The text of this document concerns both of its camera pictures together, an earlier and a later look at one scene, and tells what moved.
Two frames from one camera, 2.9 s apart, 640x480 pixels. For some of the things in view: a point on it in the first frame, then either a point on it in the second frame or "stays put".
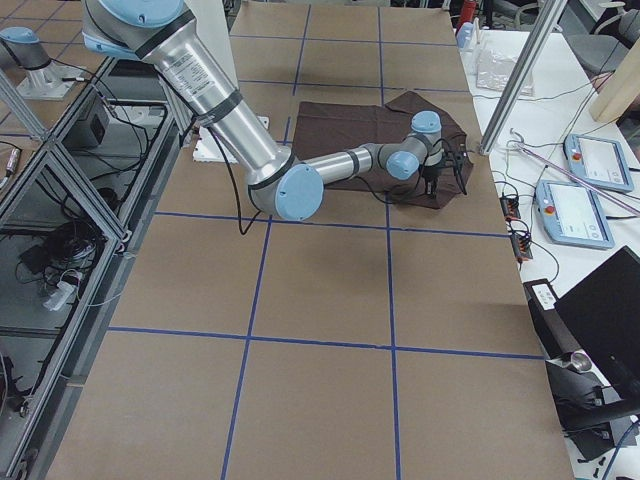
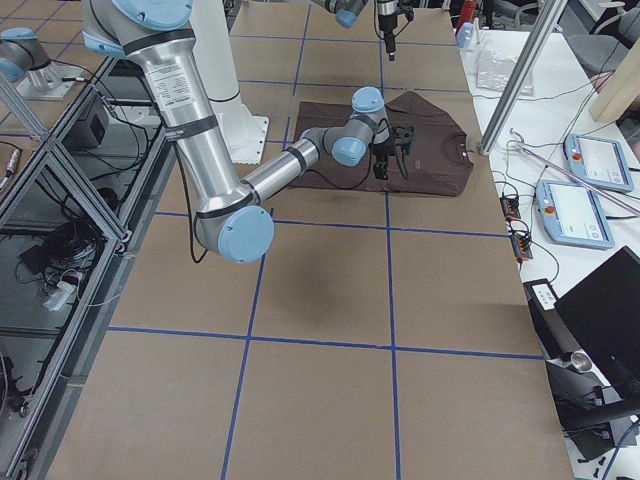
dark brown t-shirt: (323, 128) stays put
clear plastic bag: (495, 71) stays put
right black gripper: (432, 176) → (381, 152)
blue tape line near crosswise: (326, 342) stays put
